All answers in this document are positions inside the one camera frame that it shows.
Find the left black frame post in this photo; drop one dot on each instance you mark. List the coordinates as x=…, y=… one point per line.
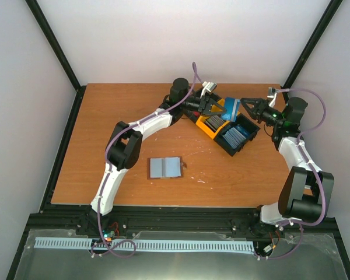
x=50, y=36

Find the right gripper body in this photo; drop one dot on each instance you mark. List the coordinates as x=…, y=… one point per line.
x=269, y=118

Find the right black frame post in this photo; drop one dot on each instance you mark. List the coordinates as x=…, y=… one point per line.
x=312, y=42

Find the black bin left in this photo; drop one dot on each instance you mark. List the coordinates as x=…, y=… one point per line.
x=191, y=115

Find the dark grey card stack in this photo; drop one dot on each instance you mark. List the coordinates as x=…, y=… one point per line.
x=214, y=123

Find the small circuit board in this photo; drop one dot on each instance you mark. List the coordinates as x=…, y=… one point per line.
x=110, y=232

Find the black frame post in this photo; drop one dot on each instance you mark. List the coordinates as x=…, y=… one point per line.
x=312, y=42
x=50, y=36

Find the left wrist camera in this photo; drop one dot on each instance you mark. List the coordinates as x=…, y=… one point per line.
x=208, y=87

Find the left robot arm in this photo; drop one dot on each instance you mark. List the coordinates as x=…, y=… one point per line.
x=124, y=146

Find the yellow bin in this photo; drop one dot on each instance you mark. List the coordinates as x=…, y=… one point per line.
x=201, y=124

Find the blue credit card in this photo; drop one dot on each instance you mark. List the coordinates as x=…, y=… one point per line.
x=232, y=109

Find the black bin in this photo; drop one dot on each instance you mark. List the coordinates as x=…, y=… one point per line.
x=247, y=124
x=191, y=115

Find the right base connector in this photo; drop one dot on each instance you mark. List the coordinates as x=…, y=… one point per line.
x=267, y=250

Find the light blue cable duct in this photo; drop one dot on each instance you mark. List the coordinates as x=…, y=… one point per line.
x=157, y=246

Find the blue card stack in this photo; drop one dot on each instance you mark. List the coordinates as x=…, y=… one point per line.
x=235, y=136

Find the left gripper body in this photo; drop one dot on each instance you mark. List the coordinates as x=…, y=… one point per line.
x=202, y=108

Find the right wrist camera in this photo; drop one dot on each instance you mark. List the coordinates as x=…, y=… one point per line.
x=272, y=96

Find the black bin right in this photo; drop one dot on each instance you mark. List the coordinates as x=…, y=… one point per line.
x=247, y=124

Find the brown leather card holder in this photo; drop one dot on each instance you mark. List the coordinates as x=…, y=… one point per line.
x=166, y=168

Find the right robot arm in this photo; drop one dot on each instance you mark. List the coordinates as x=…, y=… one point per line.
x=307, y=190

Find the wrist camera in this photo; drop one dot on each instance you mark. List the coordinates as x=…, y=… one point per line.
x=272, y=96
x=208, y=87

